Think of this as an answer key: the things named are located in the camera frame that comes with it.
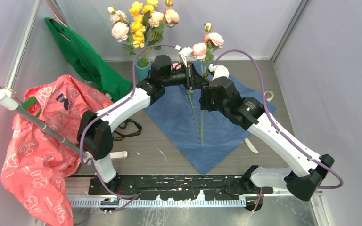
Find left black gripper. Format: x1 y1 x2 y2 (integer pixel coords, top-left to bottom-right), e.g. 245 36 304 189
161 62 208 90

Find pink flower stem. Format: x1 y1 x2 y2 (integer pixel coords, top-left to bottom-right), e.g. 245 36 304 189
172 62 200 137
192 23 224 145

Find blue paper bouquet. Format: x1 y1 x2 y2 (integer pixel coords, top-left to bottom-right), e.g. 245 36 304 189
146 61 277 176

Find teal ceramic vase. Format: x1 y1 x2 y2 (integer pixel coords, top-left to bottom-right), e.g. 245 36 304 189
135 58 151 83

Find yellow cream flower stem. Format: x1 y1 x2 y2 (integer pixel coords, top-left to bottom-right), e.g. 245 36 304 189
143 0 181 65

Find yellow rose stem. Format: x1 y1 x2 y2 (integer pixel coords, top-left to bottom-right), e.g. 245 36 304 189
129 0 163 48

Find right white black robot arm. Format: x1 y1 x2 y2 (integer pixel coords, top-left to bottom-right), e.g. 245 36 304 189
200 77 335 201

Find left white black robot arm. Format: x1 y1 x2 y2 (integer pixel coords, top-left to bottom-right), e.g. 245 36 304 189
77 55 209 194

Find green cloth bag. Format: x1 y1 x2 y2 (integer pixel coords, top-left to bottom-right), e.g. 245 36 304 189
44 17 133 101

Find pink printed raincoat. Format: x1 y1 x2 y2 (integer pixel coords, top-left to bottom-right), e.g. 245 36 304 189
0 75 112 226

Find grey rod with white caps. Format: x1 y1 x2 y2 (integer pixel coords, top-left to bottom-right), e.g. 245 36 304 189
0 89 128 161

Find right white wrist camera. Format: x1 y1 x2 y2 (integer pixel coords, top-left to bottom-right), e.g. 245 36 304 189
208 64 230 80

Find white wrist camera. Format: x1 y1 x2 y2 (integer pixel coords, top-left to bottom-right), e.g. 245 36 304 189
175 45 193 65
208 64 230 80

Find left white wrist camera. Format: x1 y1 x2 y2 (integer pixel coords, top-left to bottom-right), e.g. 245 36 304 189
175 45 193 65

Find black strap with lettering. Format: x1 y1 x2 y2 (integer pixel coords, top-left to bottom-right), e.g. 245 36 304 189
110 118 143 142

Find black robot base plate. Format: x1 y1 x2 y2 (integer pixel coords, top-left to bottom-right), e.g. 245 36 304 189
89 174 274 202

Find aluminium rail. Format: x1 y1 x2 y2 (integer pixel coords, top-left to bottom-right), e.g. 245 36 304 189
68 174 319 212

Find silver metal frame pole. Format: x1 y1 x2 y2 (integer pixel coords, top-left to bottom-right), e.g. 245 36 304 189
4 0 41 90

